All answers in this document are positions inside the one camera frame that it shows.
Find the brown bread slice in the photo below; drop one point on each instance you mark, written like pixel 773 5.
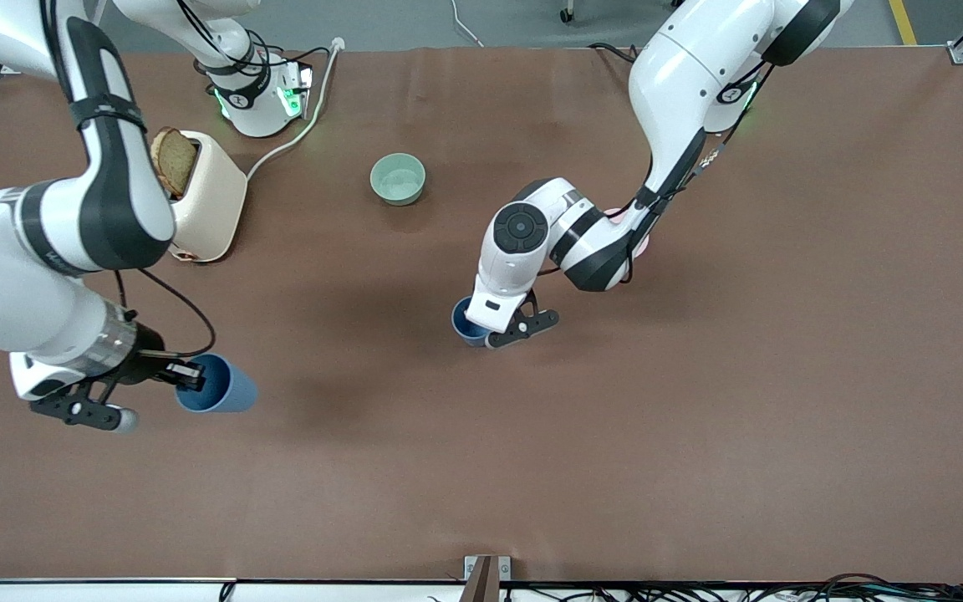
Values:
pixel 175 160

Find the pink bowl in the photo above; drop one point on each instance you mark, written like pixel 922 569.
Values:
pixel 644 244

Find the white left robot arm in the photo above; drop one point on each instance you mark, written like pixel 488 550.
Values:
pixel 682 75

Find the cream white toaster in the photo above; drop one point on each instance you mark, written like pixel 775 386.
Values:
pixel 212 209

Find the green bowl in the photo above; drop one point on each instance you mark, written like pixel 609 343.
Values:
pixel 397 180

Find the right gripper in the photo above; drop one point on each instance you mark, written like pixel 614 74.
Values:
pixel 150 350

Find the blue plastic cup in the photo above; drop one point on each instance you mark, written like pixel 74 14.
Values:
pixel 226 389
pixel 466 333

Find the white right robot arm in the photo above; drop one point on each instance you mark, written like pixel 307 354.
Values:
pixel 114 209

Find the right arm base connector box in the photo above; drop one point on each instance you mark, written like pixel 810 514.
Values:
pixel 296 88

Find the metal table bracket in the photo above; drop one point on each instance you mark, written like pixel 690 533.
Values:
pixel 486 577

